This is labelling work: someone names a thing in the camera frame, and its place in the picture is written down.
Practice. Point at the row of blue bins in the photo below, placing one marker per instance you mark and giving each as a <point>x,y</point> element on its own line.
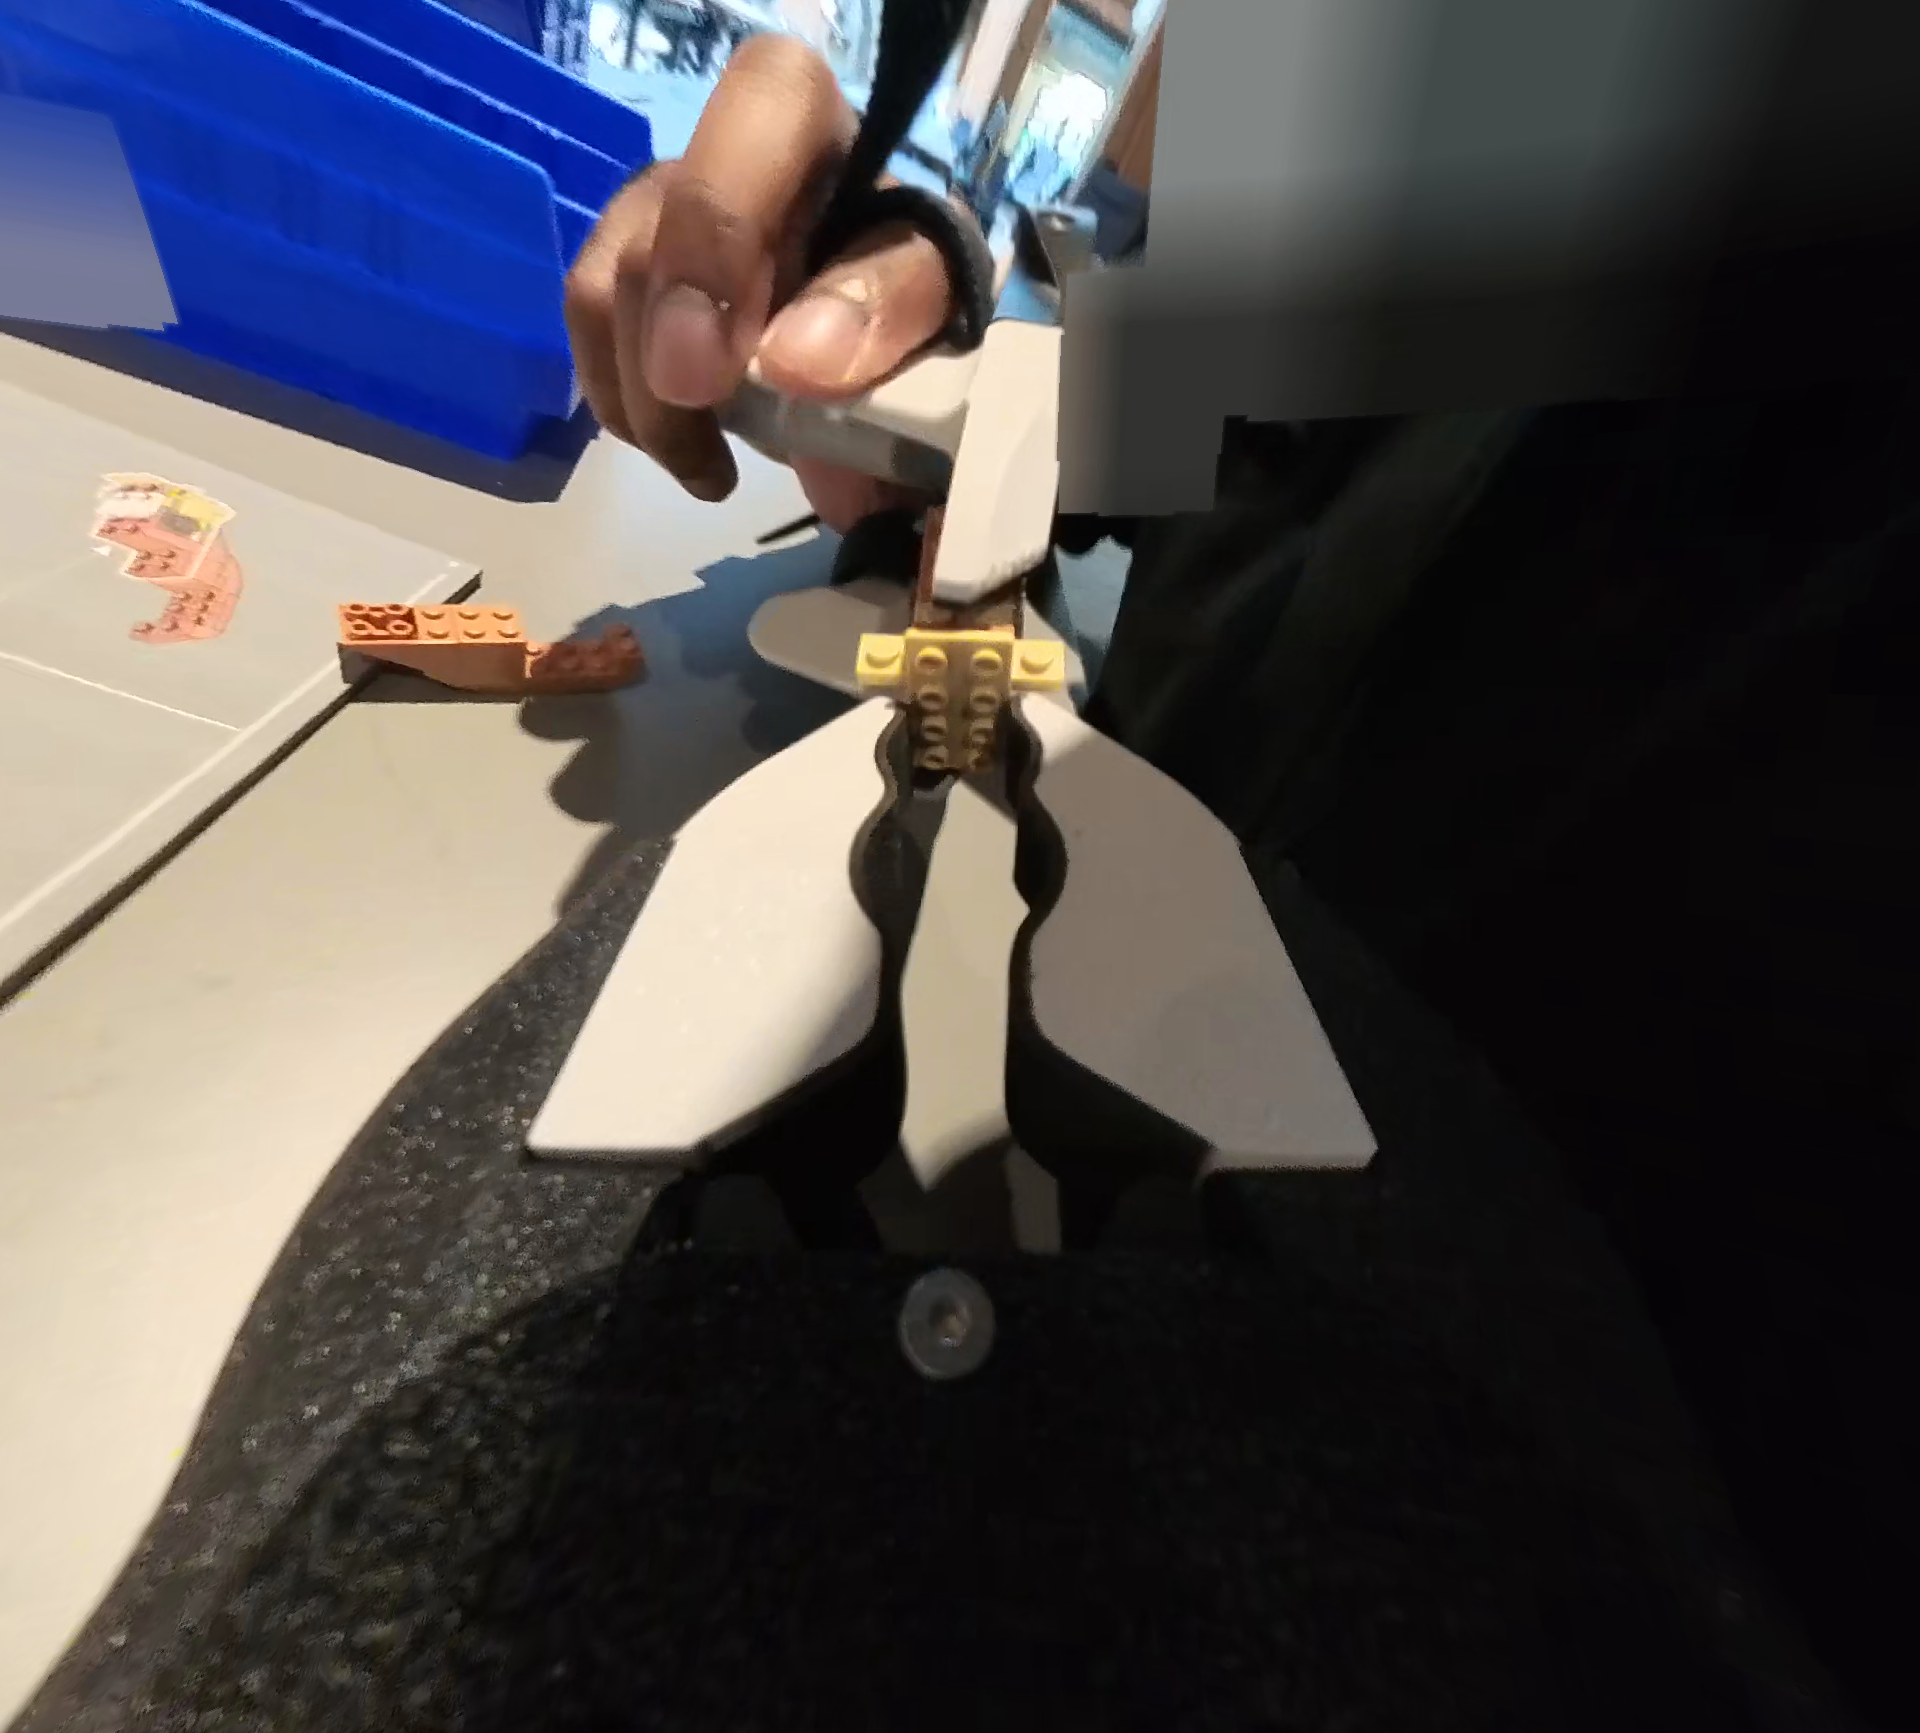
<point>300,113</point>

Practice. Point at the grey desk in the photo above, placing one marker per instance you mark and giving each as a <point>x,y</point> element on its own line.
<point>300,1013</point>

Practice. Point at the grey instruction booklet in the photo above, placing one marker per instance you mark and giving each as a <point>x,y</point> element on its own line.
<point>181,713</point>

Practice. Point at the brown and tan brick model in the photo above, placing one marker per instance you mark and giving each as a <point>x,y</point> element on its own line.
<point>961,691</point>

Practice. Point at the person's right hand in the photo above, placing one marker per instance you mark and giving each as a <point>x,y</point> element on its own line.
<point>691,248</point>

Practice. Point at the brown toy brick block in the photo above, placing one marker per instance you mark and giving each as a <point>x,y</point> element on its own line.
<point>480,644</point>

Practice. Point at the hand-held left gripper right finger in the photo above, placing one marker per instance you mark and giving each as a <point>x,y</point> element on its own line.
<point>1184,998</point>

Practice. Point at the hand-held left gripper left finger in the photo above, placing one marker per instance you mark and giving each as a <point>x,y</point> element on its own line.
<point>705,983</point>

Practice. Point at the person's dark jacket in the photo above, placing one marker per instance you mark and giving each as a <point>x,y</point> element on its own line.
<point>1574,939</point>

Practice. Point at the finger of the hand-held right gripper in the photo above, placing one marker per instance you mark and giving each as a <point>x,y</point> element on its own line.
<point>818,631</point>
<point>1008,458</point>

